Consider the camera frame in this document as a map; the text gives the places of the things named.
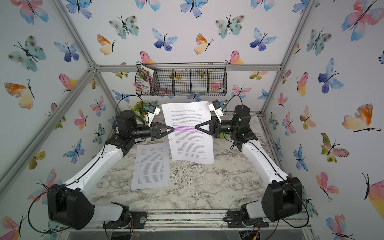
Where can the aluminium front rail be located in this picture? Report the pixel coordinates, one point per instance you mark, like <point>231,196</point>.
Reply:
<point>204,220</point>

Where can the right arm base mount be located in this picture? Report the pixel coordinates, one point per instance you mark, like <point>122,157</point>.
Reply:
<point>239,219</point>

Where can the document with purple highlight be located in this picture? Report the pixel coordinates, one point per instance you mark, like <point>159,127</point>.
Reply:
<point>189,144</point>

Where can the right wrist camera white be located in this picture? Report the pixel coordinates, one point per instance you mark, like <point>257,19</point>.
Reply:
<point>217,107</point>

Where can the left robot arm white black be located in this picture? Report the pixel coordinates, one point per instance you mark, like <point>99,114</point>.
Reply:
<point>69,204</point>

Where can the colourful seed packet booklet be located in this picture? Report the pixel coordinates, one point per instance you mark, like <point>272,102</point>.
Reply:
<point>146,78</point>

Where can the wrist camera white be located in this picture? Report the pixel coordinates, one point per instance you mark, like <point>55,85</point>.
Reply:
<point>217,107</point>
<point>152,111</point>

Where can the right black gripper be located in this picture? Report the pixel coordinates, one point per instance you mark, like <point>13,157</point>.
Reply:
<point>216,128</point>

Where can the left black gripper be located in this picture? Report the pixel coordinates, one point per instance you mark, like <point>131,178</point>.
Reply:
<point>154,132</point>

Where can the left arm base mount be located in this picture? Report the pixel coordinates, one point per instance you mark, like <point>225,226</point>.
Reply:
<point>128,220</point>

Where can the artificial flower plant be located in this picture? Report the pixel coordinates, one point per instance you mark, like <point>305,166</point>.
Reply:
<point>140,108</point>

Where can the black wire basket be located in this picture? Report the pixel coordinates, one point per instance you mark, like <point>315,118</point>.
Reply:
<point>185,79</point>

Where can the plain text document left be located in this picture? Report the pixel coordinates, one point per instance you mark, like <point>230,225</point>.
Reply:
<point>152,167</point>

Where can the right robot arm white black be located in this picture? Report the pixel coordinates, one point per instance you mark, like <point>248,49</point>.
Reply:
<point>283,194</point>

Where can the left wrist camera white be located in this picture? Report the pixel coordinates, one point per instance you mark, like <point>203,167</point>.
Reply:
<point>152,111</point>

